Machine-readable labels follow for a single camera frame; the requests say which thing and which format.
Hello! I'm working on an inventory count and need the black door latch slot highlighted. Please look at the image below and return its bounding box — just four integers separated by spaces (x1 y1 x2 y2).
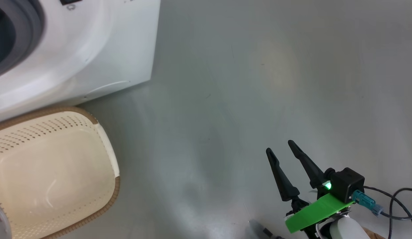
60 0 83 10

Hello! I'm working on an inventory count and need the teal plug right camera cable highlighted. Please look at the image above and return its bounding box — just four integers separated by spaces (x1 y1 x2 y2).
352 188 412 220

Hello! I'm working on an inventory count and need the round white filter cover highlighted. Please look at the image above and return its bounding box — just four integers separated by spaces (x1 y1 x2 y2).
83 81 131 99

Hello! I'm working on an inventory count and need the cream perforated laundry basket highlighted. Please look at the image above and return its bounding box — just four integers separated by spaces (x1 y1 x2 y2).
0 106 121 239

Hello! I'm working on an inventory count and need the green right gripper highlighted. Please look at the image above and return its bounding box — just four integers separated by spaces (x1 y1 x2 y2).
266 140 354 239

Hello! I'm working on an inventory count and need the white front-load washing machine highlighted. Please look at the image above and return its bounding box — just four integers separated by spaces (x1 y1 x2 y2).
0 0 161 123

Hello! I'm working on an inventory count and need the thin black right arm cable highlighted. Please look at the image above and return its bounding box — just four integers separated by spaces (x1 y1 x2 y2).
364 186 412 234

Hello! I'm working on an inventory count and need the grey rubber door seal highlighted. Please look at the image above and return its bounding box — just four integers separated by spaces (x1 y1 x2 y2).
0 0 45 80

